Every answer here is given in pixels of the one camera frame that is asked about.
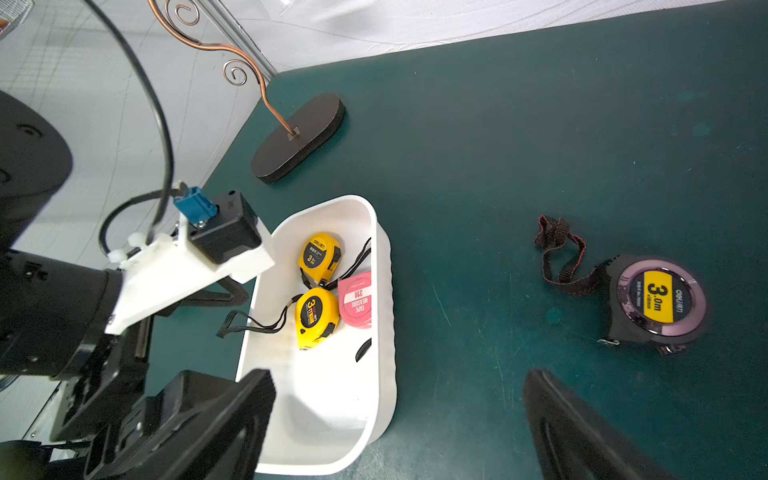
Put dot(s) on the green table mat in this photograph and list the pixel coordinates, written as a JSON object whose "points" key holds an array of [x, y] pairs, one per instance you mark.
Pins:
{"points": [[648, 134]]}

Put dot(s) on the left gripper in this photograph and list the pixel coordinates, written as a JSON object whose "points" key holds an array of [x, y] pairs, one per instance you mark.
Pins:
{"points": [[106, 390]]}

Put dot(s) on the black round tape measure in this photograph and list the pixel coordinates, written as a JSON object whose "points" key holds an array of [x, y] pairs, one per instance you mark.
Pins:
{"points": [[652, 301]]}

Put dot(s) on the yellow deli tape measure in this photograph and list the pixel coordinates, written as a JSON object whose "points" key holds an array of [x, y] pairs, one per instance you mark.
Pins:
{"points": [[320, 259]]}

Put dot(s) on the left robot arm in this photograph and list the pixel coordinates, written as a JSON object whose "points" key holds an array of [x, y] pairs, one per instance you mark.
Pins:
{"points": [[54, 318]]}

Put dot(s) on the pink tape measure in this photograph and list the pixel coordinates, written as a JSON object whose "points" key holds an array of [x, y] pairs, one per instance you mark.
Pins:
{"points": [[355, 295]]}

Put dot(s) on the white plastic storage box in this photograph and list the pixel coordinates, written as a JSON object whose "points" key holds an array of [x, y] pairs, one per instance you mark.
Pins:
{"points": [[334, 400]]}

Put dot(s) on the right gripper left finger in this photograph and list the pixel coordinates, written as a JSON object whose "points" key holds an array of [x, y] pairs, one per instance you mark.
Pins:
{"points": [[198, 427]]}

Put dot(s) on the small yellow tape measure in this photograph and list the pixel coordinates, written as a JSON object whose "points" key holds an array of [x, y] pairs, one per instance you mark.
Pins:
{"points": [[316, 318]]}

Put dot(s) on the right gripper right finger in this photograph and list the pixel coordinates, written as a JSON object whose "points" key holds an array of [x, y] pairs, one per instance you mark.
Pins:
{"points": [[573, 441]]}

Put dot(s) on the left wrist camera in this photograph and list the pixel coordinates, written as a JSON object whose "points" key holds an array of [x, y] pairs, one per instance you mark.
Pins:
{"points": [[219, 244]]}

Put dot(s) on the copper wire stand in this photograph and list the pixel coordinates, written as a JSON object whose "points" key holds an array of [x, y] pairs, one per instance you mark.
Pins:
{"points": [[297, 136]]}

